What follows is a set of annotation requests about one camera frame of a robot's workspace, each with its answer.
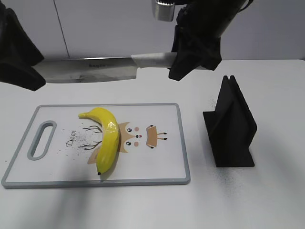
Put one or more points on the yellow plastic banana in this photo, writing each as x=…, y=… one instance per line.
x=111, y=137

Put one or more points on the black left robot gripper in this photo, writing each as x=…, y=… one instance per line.
x=18, y=54

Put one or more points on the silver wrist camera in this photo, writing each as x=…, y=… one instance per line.
x=163, y=10

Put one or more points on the black knife stand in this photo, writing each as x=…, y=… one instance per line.
x=230, y=127

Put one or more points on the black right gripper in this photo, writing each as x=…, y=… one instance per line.
x=206, y=20

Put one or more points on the cleaver knife with white handle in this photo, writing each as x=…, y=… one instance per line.
x=94, y=70

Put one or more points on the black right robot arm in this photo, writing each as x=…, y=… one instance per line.
x=243, y=4

